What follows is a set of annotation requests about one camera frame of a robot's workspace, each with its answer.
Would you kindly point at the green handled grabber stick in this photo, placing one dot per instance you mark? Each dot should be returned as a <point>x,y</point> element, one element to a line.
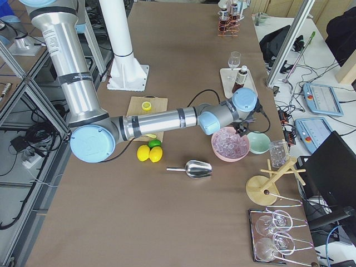
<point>285,80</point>

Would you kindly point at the pink bowl of ice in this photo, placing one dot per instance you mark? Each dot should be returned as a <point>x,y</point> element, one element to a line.
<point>228,145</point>

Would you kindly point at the half lemon slice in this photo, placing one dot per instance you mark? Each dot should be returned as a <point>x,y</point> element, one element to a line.
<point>146,106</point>

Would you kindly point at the aluminium frame post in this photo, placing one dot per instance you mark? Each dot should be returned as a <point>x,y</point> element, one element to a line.
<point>296,25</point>

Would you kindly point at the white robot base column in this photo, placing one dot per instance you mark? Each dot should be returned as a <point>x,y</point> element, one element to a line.
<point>126,72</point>

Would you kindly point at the cream rabbit serving tray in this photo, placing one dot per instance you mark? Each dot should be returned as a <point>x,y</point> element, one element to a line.
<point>227,82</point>

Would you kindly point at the tea bottle in basket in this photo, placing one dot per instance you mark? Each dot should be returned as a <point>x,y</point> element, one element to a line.
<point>234,11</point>
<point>223,15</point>

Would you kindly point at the white mug rack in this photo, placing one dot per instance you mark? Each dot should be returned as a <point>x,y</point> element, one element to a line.
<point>242,5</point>

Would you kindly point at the blue teach pendant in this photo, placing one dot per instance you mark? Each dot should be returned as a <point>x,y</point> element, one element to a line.
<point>312,131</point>
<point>322,99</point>

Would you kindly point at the yellow plastic knife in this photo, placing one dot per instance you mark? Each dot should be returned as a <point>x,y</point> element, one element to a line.
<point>152,136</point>

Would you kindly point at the clear wine glass on tray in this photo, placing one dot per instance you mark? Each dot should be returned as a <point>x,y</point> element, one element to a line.
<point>234,60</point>

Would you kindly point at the yellow lemon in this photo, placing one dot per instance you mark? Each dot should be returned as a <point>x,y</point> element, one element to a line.
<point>156,154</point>
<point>143,153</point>

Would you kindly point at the bamboo cutting board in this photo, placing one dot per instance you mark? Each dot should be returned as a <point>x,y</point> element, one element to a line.
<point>158,105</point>

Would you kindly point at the green lime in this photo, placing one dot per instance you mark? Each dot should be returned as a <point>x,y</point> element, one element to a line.
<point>154,143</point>

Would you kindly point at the steel ice scoop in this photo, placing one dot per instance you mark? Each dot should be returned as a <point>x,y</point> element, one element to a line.
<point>195,169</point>

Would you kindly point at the copper wire bottle basket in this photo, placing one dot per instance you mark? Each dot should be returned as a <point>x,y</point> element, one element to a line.
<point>230,29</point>

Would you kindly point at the upturned wine glass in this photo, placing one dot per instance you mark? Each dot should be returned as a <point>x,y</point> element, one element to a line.
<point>274,248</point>
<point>269,224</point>

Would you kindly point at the tea bottle white cap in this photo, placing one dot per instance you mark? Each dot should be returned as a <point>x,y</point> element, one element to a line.
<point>240,78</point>

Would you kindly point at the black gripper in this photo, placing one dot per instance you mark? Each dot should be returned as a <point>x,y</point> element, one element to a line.
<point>241,128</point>

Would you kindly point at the clear glass jar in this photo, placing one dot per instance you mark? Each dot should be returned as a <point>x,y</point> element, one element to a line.
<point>279,153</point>

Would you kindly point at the wooden cup tree stand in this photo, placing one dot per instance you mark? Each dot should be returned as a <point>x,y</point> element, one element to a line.
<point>263,191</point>

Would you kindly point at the black glass tray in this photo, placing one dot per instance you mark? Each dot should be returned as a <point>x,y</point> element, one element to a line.
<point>254,215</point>

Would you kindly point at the black monitor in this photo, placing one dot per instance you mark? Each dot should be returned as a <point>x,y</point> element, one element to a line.
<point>331,168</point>

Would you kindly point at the green empty bowl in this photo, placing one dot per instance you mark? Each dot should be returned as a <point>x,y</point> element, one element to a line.
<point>259,143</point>

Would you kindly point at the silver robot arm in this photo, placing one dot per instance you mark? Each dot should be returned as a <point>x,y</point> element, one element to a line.
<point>94,133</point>

